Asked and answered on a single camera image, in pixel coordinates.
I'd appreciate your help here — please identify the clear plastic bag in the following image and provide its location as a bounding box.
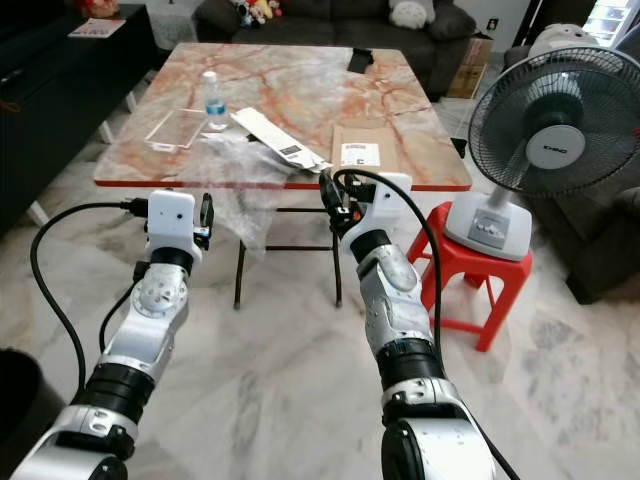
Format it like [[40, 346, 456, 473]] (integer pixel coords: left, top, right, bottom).
[[173, 128, 293, 253]]

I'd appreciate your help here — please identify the black round rubbish bin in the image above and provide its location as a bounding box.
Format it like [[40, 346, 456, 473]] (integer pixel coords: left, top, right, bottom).
[[0, 347, 67, 480]]

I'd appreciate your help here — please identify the brown cardboard parcel with label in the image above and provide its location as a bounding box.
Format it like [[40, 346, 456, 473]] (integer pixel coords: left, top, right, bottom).
[[329, 124, 402, 178]]

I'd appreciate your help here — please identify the long white paper box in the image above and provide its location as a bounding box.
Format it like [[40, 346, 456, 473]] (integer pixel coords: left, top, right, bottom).
[[229, 106, 332, 174]]

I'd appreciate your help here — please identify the clear flat plastic sheet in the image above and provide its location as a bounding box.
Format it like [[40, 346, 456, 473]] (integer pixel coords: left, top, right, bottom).
[[144, 107, 210, 154]]

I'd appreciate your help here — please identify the pink marble folding table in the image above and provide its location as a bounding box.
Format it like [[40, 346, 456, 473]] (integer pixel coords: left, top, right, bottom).
[[92, 41, 474, 311]]

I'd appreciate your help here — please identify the clear plastic water bottle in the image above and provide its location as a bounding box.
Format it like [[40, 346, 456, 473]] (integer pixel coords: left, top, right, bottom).
[[201, 70, 228, 133]]

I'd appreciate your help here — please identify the small black pouch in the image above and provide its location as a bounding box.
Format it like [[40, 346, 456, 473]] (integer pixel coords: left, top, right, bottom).
[[347, 46, 377, 75]]

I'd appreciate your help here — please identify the dark grey sofa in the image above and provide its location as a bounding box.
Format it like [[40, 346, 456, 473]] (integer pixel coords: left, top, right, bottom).
[[194, 0, 480, 97]]

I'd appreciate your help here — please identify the red plastic stool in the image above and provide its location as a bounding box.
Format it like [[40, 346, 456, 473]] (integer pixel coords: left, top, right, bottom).
[[407, 199, 534, 354]]

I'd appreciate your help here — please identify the brown cardboard box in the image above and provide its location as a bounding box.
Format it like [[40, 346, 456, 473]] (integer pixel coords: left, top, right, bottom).
[[445, 32, 495, 100]]

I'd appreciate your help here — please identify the long black TV cabinet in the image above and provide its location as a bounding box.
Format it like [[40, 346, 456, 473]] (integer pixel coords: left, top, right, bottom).
[[0, 4, 162, 233]]

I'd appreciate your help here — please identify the grey white plush toy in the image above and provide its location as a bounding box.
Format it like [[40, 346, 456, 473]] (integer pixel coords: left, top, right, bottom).
[[388, 0, 437, 31]]

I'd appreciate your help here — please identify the red yellow plush toy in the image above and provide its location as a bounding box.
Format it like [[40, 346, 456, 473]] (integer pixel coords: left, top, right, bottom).
[[232, 0, 283, 27]]

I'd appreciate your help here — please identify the white red booklet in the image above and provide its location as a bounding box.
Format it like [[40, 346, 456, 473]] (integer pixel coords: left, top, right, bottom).
[[68, 18, 127, 40]]

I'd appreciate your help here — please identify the white electric desk fan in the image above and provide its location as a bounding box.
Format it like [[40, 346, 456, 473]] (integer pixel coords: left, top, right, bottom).
[[444, 46, 640, 264]]

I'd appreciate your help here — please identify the large white plush toy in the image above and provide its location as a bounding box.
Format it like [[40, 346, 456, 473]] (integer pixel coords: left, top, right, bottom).
[[528, 22, 603, 59]]

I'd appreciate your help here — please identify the bright window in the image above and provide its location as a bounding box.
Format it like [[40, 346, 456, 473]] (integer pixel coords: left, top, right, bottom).
[[582, 0, 640, 48]]

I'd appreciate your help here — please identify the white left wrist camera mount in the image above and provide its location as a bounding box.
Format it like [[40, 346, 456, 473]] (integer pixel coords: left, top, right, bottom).
[[144, 187, 200, 253]]

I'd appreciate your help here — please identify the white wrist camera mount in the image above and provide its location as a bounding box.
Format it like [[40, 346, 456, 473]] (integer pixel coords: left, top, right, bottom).
[[344, 171, 414, 243], [144, 187, 200, 253]]

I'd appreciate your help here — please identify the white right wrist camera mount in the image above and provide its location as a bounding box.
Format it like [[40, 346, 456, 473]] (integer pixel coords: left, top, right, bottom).
[[344, 171, 414, 243]]

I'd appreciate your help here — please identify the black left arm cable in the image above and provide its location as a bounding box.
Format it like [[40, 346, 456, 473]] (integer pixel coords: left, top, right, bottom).
[[29, 199, 153, 397]]

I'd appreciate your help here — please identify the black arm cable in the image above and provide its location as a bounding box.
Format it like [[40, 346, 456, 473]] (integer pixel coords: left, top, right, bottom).
[[333, 167, 448, 363], [29, 199, 153, 397]]

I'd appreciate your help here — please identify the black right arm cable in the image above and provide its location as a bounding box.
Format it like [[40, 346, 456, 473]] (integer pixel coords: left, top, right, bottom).
[[333, 167, 448, 363]]

